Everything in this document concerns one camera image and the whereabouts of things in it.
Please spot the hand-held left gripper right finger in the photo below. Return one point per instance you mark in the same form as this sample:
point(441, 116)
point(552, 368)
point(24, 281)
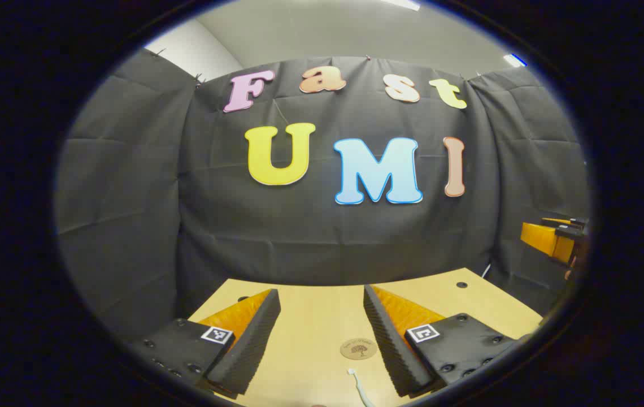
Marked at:
point(390, 350)

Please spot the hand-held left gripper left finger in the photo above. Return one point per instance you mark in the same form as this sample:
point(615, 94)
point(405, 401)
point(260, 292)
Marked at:
point(254, 345)

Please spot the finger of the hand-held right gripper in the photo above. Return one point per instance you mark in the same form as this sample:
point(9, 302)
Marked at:
point(577, 221)
point(542, 237)

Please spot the round cork coaster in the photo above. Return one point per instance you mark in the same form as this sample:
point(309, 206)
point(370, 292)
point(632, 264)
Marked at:
point(359, 348)

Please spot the white toothbrush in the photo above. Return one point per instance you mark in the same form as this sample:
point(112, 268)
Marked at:
point(359, 387)

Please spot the light wooden desktop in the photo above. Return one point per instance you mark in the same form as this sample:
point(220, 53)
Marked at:
point(316, 316)

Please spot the black backdrop cloth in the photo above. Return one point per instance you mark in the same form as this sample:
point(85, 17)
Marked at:
point(310, 243)

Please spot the ceiling light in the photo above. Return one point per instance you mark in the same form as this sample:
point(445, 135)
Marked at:
point(402, 3)
point(515, 59)

